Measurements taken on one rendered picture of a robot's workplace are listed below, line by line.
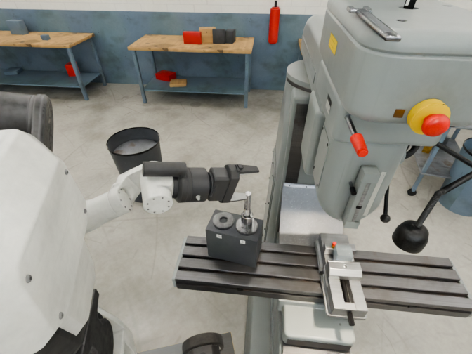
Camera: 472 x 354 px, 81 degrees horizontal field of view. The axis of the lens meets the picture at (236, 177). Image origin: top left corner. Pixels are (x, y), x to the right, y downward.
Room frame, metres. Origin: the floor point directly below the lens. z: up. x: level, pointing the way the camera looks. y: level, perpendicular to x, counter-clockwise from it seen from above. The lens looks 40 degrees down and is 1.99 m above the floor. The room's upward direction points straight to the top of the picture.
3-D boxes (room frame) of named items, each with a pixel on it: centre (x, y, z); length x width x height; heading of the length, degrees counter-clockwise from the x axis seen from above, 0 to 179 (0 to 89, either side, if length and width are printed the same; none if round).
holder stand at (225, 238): (0.75, 0.00, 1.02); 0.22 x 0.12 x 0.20; 73
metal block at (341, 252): (0.65, -0.43, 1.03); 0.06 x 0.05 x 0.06; 85
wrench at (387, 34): (0.51, -0.22, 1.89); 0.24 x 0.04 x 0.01; 172
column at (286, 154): (1.27, -0.42, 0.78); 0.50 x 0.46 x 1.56; 174
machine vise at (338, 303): (0.62, -0.43, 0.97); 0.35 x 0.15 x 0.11; 175
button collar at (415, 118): (0.43, -0.33, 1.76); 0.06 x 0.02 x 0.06; 84
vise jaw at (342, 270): (0.60, -0.43, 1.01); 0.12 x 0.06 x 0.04; 85
